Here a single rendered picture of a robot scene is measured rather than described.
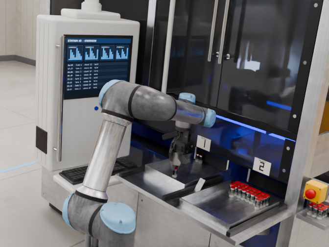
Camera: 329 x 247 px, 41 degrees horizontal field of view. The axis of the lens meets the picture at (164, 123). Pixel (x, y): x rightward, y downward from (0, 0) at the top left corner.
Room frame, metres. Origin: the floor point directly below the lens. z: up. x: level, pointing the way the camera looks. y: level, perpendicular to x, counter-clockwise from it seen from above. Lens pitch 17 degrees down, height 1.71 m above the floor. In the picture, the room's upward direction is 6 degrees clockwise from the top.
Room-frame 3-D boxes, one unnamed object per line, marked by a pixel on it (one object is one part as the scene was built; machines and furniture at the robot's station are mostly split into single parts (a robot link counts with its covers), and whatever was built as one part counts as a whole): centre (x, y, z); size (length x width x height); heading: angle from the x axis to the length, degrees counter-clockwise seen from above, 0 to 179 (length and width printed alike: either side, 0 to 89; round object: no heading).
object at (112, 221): (1.30, 0.13, 0.96); 0.13 x 0.12 x 0.14; 60
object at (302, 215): (1.69, -0.69, 0.87); 0.14 x 0.13 x 0.02; 136
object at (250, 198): (1.76, -0.38, 0.90); 0.18 x 0.02 x 0.05; 46
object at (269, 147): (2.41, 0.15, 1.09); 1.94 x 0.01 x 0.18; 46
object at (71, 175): (2.08, 0.30, 0.82); 0.40 x 0.14 x 0.02; 133
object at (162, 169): (2.00, -0.14, 0.90); 0.34 x 0.26 x 0.04; 136
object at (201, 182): (1.76, -0.15, 0.91); 0.14 x 0.03 x 0.06; 136
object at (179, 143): (1.91, -0.09, 1.07); 0.09 x 0.08 x 0.12; 46
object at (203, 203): (1.68, -0.31, 0.90); 0.34 x 0.26 x 0.04; 136
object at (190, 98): (1.92, -0.09, 1.23); 0.09 x 0.08 x 0.11; 150
